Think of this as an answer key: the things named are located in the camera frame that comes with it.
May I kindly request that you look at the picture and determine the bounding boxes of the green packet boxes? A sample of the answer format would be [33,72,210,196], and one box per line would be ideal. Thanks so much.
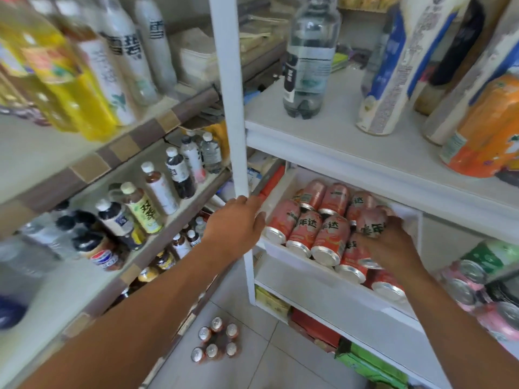
[335,340,409,389]

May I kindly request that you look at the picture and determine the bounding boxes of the tall orange drink can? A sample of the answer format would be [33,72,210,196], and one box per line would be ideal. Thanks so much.
[440,72,519,179]

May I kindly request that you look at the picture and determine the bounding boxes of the pink drink can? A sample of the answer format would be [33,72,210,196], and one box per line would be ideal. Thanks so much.
[440,261,487,312]
[476,301,519,341]

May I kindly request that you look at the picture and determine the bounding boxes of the person's left hand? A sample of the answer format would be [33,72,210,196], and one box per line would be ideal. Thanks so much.
[201,194,267,264]

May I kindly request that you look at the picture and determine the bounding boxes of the pile of red cans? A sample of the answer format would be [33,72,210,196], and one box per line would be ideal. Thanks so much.
[263,180,408,303]

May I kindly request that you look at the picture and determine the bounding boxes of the person's right forearm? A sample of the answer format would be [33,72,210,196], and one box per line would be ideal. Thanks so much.
[401,267,519,389]

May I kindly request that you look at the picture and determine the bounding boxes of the person's right hand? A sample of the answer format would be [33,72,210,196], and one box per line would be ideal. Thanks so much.
[356,206,427,281]

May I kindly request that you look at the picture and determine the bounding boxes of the group of capped tea bottles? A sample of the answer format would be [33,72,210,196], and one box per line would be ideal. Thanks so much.
[20,131,224,272]

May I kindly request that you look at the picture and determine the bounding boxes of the stack of folded paper bags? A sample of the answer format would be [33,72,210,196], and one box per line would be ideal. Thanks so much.
[170,28,222,90]

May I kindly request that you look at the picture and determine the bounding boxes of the clear dark-label bottle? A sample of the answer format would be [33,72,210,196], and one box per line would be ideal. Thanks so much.
[283,0,342,120]

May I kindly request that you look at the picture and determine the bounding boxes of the person's left forearm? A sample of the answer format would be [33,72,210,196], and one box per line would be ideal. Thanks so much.
[16,246,244,389]

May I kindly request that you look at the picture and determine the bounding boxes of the tall dark bottle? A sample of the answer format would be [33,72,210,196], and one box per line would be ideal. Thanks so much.
[413,0,487,116]

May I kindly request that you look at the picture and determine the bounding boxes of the row of tall drink bottles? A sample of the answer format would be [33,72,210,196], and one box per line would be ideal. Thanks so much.
[0,0,179,142]

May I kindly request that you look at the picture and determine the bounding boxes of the white plastic tray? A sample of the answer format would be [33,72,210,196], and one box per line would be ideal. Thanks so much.
[259,165,422,320]

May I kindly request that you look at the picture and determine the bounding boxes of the shrink-wrapped bottle pack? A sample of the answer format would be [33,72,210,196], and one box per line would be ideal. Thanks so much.
[190,316,240,364]

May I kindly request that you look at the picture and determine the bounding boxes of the rows of small bottles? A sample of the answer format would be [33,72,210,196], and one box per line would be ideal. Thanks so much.
[105,214,210,308]

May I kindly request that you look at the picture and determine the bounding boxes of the yellow flat box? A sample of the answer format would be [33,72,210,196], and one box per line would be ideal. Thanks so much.
[255,285,292,319]

